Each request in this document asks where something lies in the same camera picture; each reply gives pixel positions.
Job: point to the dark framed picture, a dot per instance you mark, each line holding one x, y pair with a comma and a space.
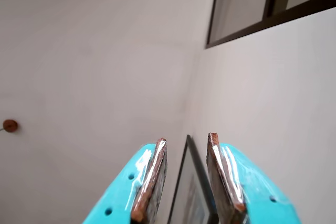
189, 197

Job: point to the dark window frame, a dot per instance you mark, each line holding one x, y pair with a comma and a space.
288, 14

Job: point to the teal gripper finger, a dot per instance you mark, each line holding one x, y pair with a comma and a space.
118, 197
252, 197

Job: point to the round brown wall knob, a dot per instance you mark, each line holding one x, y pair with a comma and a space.
10, 125

